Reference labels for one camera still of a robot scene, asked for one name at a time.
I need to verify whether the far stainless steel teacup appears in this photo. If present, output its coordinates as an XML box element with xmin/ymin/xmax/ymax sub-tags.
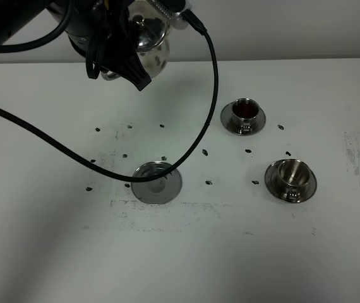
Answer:
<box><xmin>231</xmin><ymin>98</ymin><xmax>260</xmax><ymax>134</ymax></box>

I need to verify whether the stainless steel teacup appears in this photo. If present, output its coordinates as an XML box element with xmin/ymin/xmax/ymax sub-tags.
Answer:
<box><xmin>231</xmin><ymin>98</ymin><xmax>260</xmax><ymax>134</ymax></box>
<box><xmin>276</xmin><ymin>159</ymin><xmax>311</xmax><ymax>203</ymax></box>

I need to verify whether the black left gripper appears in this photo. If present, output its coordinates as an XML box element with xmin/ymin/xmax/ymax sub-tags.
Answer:
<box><xmin>68</xmin><ymin>1</ymin><xmax>152</xmax><ymax>91</ymax></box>

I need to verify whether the black left camera cable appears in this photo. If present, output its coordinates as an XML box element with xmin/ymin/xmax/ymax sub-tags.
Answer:
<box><xmin>0</xmin><ymin>0</ymin><xmax>219</xmax><ymax>184</ymax></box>

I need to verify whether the near stainless steel saucer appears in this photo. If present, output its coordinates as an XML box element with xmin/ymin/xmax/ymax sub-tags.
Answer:
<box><xmin>265</xmin><ymin>159</ymin><xmax>317</xmax><ymax>203</ymax></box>

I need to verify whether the stainless steel saucer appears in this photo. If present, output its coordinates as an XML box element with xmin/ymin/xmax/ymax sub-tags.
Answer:
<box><xmin>220</xmin><ymin>100</ymin><xmax>266</xmax><ymax>136</ymax></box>
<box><xmin>265</xmin><ymin>159</ymin><xmax>317</xmax><ymax>203</ymax></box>

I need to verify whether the steel teapot coaster plate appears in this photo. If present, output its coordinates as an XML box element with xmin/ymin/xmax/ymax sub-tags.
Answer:
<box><xmin>131</xmin><ymin>161</ymin><xmax>183</xmax><ymax>205</ymax></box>

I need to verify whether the near stainless steel teacup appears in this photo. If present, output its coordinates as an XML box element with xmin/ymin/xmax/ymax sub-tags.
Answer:
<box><xmin>276</xmin><ymin>159</ymin><xmax>311</xmax><ymax>203</ymax></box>

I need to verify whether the stainless steel teapot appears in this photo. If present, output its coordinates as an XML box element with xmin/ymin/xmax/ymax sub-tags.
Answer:
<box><xmin>88</xmin><ymin>1</ymin><xmax>171</xmax><ymax>81</ymax></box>

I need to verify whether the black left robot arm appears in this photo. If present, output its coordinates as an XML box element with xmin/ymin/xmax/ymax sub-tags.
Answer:
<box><xmin>0</xmin><ymin>1</ymin><xmax>151</xmax><ymax>90</ymax></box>

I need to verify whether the far stainless steel saucer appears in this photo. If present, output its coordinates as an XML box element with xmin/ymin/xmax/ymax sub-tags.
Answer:
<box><xmin>220</xmin><ymin>100</ymin><xmax>266</xmax><ymax>136</ymax></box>

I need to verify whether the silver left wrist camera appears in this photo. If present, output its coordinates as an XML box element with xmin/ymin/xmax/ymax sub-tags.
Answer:
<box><xmin>147</xmin><ymin>0</ymin><xmax>192</xmax><ymax>30</ymax></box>

